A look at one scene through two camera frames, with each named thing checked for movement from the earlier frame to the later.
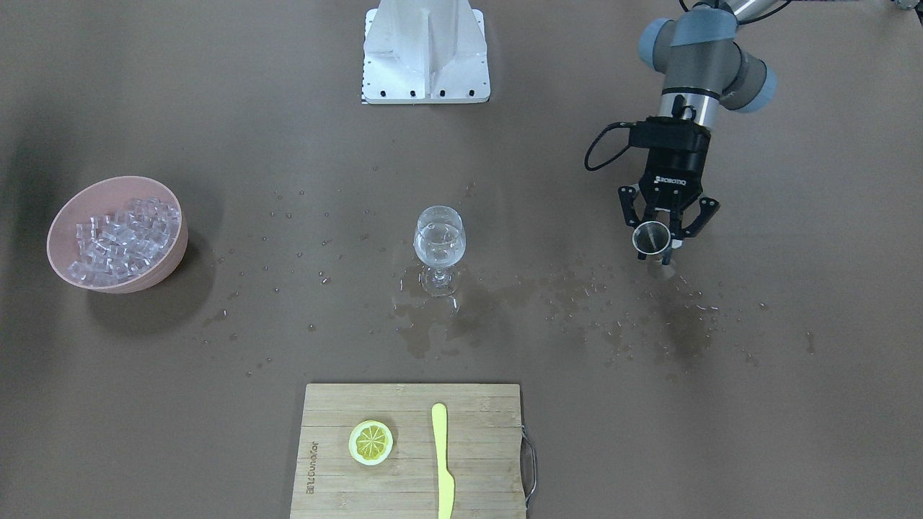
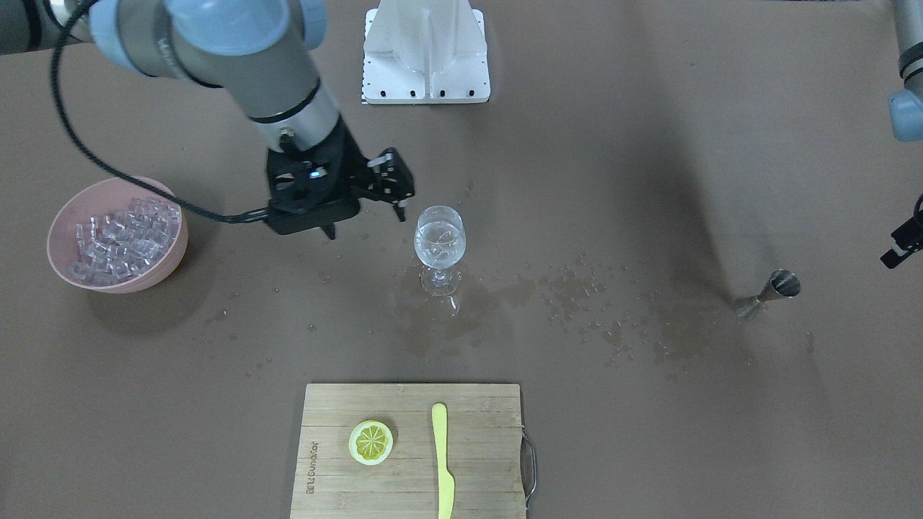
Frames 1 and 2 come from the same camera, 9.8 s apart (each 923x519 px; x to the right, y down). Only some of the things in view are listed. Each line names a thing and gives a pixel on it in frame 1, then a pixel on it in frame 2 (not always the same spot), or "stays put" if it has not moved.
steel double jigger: (650, 238) -> (783, 282)
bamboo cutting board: (484, 452) stays put
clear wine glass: (440, 241) stays put
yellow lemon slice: (371, 442) stays put
